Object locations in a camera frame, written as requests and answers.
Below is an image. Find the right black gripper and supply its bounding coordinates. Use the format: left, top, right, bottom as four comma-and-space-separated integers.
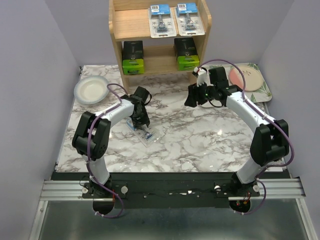
183, 80, 217, 108

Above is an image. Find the blue razor blister pack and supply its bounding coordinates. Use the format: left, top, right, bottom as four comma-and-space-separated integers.
126, 118, 161, 148
174, 2, 205, 37
148, 4, 177, 39

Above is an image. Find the black green razor box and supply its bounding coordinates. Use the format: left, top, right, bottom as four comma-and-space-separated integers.
122, 40, 145, 75
173, 37, 200, 71

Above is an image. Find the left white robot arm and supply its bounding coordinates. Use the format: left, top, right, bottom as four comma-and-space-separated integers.
72, 86, 152, 198

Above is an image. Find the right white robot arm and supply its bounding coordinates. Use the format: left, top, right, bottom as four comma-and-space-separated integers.
184, 67, 290, 196

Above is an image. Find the wooden two-tier shelf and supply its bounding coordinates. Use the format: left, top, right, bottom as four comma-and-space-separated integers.
108, 0, 213, 101

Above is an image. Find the white blue-rimmed bowl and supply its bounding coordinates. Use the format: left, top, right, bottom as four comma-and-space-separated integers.
73, 75, 110, 105

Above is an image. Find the pink white plate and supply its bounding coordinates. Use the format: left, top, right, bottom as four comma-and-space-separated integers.
228, 65, 264, 92

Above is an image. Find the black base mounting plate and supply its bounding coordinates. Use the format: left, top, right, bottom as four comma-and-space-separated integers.
47, 172, 296, 214

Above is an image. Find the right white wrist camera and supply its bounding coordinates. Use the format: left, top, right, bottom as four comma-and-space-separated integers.
192, 66, 208, 87

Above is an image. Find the aluminium rail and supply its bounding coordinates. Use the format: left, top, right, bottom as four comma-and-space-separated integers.
40, 178, 306, 201

